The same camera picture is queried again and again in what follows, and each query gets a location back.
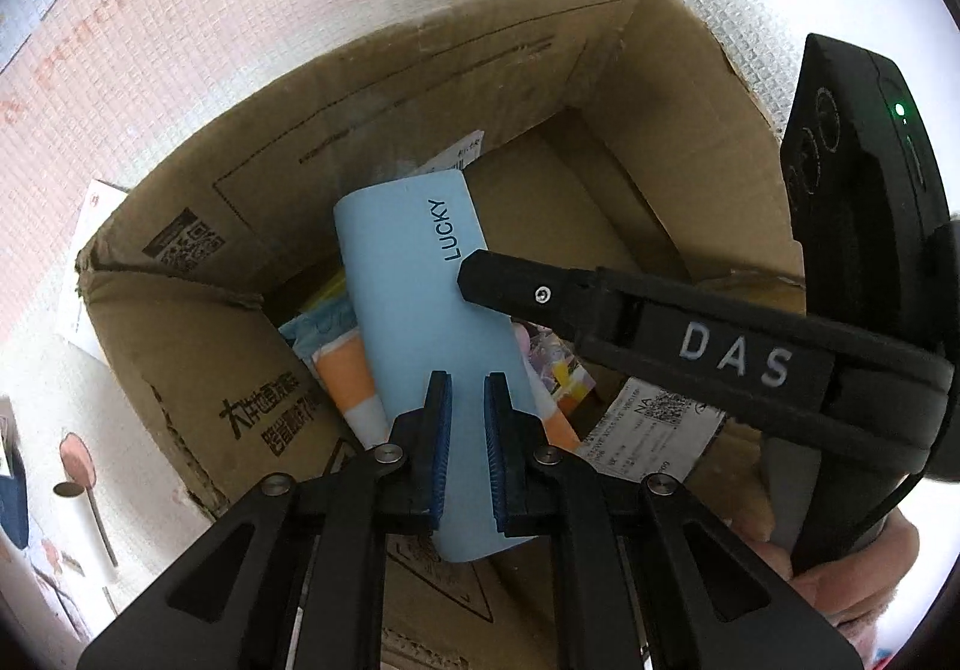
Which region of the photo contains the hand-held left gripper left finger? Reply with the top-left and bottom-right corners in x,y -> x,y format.
75,370 -> 455,670

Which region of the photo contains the orange and white carton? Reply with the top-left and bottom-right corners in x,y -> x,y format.
311,328 -> 398,450

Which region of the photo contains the dark blue case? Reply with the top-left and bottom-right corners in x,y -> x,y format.
0,475 -> 31,547

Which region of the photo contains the pink cat printed mat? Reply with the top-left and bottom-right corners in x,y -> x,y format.
0,0 -> 931,670

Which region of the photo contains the white envelope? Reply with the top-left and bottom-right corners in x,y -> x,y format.
73,181 -> 128,363

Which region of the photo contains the brown cardboard box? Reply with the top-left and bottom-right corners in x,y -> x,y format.
75,0 -> 807,670

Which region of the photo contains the blue wet wipes pack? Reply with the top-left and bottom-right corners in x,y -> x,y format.
279,268 -> 361,360

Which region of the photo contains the person's right hand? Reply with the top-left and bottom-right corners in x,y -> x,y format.
793,514 -> 920,633

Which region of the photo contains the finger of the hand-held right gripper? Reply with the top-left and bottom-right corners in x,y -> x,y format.
456,248 -> 835,442

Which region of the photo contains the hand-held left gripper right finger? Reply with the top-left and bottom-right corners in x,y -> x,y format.
484,370 -> 863,670

